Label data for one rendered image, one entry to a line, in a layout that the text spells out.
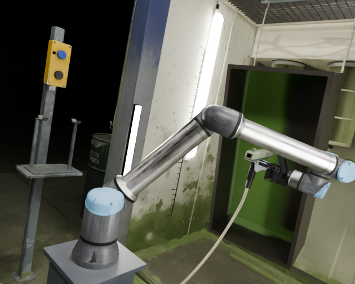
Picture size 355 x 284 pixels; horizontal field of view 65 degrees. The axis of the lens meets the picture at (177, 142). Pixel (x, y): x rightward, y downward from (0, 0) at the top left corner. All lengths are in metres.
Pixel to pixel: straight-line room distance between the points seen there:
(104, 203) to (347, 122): 2.25
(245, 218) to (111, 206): 1.48
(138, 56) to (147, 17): 0.26
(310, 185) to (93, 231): 0.98
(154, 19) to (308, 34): 1.52
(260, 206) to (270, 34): 1.74
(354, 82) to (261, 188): 1.25
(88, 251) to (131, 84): 1.20
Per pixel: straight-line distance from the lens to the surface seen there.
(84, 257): 1.20
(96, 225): 1.14
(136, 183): 1.27
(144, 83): 2.02
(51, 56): 1.83
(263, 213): 2.31
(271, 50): 3.07
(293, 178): 1.45
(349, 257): 2.82
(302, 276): 2.82
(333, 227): 2.90
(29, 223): 2.10
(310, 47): 2.94
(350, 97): 2.84
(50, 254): 1.29
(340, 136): 2.81
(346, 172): 1.32
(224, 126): 1.11
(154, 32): 2.08
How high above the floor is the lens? 1.30
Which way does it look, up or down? 7 degrees down
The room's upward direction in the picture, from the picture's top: 11 degrees clockwise
